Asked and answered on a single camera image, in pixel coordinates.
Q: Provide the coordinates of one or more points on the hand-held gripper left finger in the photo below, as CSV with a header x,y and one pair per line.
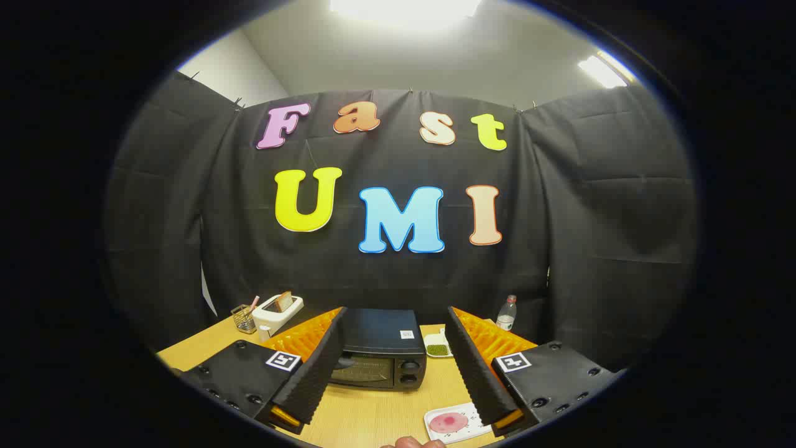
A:
x,y
317,373

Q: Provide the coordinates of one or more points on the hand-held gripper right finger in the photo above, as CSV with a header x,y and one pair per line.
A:
x,y
476,373

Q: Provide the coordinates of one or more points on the white square plate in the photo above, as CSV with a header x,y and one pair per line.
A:
x,y
476,418

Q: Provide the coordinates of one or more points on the pink round ham slice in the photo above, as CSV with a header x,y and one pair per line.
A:
x,y
449,423

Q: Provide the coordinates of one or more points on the black toaster oven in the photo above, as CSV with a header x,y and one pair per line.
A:
x,y
379,333

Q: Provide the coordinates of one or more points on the white bread toaster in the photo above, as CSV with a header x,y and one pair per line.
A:
x,y
273,317

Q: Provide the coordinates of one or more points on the white divided bean dish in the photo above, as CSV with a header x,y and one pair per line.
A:
x,y
437,348

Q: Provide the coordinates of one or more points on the plastic bottle red label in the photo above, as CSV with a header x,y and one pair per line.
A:
x,y
507,317

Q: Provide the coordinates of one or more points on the brown bread slice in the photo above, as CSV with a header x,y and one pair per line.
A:
x,y
285,302

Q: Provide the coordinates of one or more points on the black backdrop cloth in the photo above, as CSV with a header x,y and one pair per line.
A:
x,y
559,218

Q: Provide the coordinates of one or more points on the ceiling light panel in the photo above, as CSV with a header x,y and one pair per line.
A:
x,y
404,9
603,71

